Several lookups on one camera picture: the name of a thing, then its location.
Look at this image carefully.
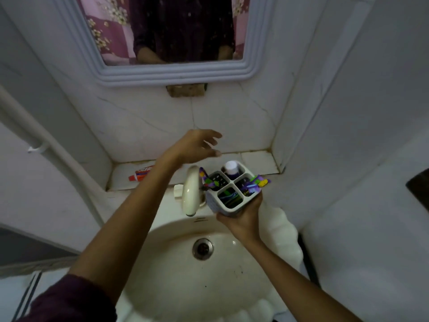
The brown block under mirror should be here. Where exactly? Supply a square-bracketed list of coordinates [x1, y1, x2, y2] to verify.
[166, 84, 208, 98]

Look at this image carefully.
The red and white toothpaste tube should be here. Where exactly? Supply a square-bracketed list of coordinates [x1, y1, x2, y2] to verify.
[128, 165, 157, 182]

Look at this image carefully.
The white shell-shaped sink basin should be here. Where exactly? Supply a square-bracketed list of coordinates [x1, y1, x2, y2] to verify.
[116, 189, 304, 322]

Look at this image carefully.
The dark brown object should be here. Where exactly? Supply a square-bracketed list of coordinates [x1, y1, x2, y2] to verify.
[406, 168, 429, 212]

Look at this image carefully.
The person's right forearm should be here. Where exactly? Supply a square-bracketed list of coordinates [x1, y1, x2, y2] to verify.
[235, 236, 363, 322]

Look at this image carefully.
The white wall pipe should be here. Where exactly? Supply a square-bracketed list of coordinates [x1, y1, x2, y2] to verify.
[0, 85, 105, 227]

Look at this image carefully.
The metal sink drain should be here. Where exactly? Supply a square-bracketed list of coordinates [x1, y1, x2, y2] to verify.
[192, 238, 214, 261]

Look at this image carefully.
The white-framed wall mirror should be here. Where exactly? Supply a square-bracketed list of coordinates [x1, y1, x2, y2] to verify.
[50, 0, 279, 88]

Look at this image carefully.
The purple toothbrush packet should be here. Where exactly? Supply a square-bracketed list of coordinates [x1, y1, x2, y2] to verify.
[199, 167, 219, 192]
[239, 176, 271, 198]

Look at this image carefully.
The person's left hand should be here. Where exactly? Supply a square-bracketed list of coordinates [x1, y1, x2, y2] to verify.
[160, 129, 223, 169]

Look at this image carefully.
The person's right hand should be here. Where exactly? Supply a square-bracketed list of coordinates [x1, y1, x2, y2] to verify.
[216, 193, 264, 247]

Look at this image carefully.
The white four-compartment toothbrush holder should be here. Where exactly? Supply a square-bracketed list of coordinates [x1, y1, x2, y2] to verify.
[204, 160, 263, 217]

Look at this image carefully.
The white sink tap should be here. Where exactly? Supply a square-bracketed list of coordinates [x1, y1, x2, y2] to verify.
[174, 165, 208, 218]

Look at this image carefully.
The dark purple sleeve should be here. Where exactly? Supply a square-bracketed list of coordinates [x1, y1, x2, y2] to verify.
[19, 274, 118, 322]

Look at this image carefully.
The person's left forearm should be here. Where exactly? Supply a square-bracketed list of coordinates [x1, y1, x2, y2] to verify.
[69, 152, 183, 304]

